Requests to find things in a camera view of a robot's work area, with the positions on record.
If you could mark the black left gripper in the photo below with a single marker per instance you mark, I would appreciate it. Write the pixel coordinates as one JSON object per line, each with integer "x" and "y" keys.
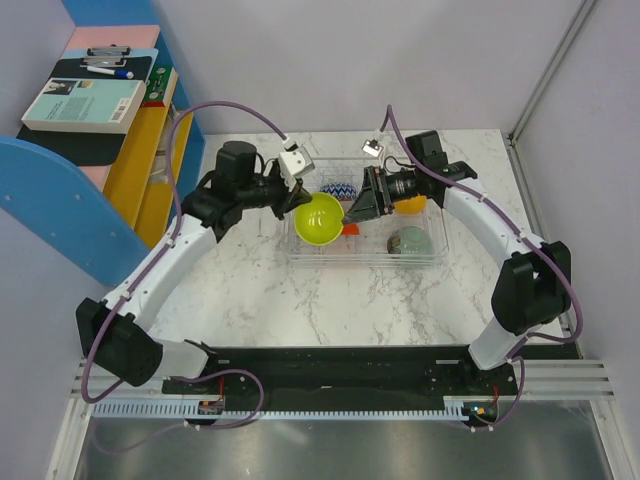
{"x": 290, "y": 199}

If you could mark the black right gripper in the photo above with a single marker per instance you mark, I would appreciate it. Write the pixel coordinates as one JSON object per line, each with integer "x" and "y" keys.
{"x": 366, "y": 206}

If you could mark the blue orange patterned bowl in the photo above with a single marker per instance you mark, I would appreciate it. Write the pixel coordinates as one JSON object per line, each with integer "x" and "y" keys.
{"x": 342, "y": 191}

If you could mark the solid orange bowl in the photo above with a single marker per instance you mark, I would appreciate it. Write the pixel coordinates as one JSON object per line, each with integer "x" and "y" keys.
{"x": 350, "y": 230}

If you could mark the lime green bowl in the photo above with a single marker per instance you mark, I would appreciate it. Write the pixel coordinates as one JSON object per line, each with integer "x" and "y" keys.
{"x": 319, "y": 222}

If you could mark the yellow bowl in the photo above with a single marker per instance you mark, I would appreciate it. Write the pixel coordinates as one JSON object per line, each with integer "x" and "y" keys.
{"x": 411, "y": 206}

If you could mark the pale green-grey bowl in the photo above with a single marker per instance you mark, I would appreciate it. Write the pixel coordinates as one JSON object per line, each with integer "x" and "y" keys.
{"x": 409, "y": 240}

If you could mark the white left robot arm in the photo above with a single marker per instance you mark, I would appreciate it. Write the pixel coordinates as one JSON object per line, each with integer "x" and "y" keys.
{"x": 114, "y": 332}

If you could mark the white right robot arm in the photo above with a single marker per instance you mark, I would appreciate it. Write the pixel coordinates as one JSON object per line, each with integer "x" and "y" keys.
{"x": 532, "y": 286}

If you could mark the clear plastic sleeve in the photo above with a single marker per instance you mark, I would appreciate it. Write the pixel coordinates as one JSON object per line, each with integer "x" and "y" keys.
{"x": 158, "y": 172}

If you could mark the yellow folder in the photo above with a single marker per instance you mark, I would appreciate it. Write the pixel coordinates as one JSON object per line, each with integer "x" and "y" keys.
{"x": 144, "y": 206}

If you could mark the green book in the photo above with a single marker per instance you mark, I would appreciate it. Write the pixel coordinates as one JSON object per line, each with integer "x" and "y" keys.
{"x": 160, "y": 87}

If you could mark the teal paperback book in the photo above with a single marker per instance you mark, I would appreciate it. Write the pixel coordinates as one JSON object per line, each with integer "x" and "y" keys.
{"x": 100, "y": 106}

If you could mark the black clipboard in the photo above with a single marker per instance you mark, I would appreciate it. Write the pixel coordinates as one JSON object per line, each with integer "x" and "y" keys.
{"x": 81, "y": 149}

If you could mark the blue white marker pen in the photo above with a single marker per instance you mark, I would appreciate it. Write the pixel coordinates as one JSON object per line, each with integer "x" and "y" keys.
{"x": 116, "y": 73}

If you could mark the pink board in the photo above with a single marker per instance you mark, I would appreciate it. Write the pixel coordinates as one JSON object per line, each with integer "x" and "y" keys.
{"x": 141, "y": 41}

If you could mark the blue shelf unit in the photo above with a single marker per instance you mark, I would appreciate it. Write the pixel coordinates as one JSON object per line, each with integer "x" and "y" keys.
{"x": 44, "y": 195}

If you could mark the light blue clipboard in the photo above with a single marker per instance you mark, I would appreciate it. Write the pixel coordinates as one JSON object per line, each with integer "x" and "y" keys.
{"x": 115, "y": 52}

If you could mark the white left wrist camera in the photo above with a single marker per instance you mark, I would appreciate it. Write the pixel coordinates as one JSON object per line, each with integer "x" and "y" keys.
{"x": 294, "y": 165}

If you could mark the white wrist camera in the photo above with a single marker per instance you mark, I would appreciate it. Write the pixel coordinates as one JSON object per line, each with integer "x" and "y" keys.
{"x": 294, "y": 165}
{"x": 373, "y": 147}

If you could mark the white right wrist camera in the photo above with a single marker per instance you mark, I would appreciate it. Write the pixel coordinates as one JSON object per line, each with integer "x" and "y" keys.
{"x": 373, "y": 147}

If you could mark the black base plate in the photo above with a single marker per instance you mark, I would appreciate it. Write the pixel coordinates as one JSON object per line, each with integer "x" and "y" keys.
{"x": 345, "y": 379}

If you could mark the white cable duct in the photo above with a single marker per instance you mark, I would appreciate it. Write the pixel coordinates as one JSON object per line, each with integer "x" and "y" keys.
{"x": 197, "y": 411}

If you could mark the aluminium frame rail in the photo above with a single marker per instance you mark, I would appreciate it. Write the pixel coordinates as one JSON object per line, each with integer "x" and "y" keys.
{"x": 567, "y": 41}

